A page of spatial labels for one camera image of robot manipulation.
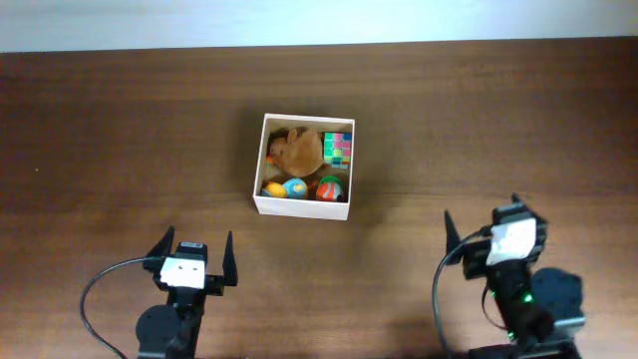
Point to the pink cardboard box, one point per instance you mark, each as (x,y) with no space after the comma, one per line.
(278,125)

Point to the green lattice ball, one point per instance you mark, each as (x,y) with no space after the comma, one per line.
(330,179)

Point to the brown plush chicken toy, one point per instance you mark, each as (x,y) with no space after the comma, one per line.
(298,154)

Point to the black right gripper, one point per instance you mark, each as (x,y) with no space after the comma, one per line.
(475,254)

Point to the red white ball toy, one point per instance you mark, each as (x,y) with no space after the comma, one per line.
(330,191)

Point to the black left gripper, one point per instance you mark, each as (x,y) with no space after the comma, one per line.
(215,285)

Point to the colourful puzzle cube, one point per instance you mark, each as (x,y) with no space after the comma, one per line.
(337,150)

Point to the orange blue duck toy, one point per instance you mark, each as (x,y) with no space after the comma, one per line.
(291,189)

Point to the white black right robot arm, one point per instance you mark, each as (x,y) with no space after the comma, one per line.
(541,311)

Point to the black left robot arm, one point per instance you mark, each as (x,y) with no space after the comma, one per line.
(171,330)

